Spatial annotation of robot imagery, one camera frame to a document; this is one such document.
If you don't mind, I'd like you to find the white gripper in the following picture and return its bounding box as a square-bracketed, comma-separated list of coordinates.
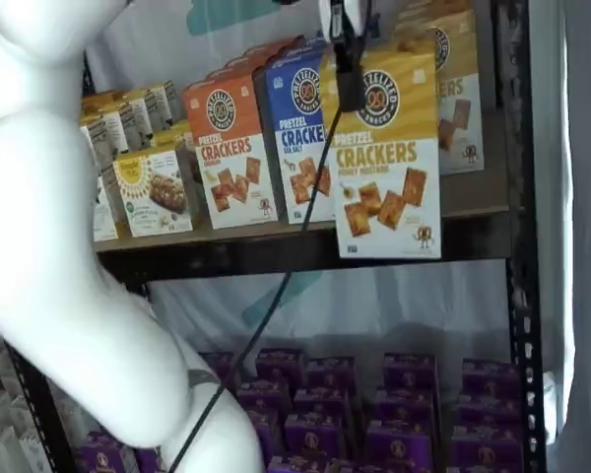
[318, 0, 371, 113]

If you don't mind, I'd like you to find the yellow white pretzel cracker box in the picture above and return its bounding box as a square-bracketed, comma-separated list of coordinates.
[319, 38, 443, 260]
[398, 9, 487, 176]

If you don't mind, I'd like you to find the blue white pretzel cracker box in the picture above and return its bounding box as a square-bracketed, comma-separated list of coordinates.
[270, 41, 327, 66]
[253, 52, 339, 226]
[295, 29, 337, 51]

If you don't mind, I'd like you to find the orange white pretzel cracker box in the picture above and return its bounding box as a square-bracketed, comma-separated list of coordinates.
[243, 34, 306, 56]
[226, 46, 290, 71]
[204, 61, 267, 86]
[182, 72, 280, 231]

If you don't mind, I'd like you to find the wooden shelf board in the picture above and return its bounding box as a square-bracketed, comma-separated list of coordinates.
[94, 110, 512, 253]

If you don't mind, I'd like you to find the sweet thins mint chocolate box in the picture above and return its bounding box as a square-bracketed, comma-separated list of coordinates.
[92, 172, 120, 242]
[164, 80, 189, 123]
[144, 84, 175, 133]
[117, 97, 154, 149]
[81, 110, 130, 155]

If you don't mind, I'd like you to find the black metal shelf rack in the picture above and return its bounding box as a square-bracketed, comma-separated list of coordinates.
[2, 0, 548, 473]

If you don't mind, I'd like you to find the white backdrop sheet teal print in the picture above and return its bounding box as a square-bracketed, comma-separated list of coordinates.
[84, 0, 512, 357]

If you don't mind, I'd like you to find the grey fabric curtain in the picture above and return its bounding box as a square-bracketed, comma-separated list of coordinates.
[524, 0, 591, 473]

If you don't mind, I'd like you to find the white small cartons cluster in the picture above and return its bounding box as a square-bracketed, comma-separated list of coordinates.
[0, 339, 78, 473]

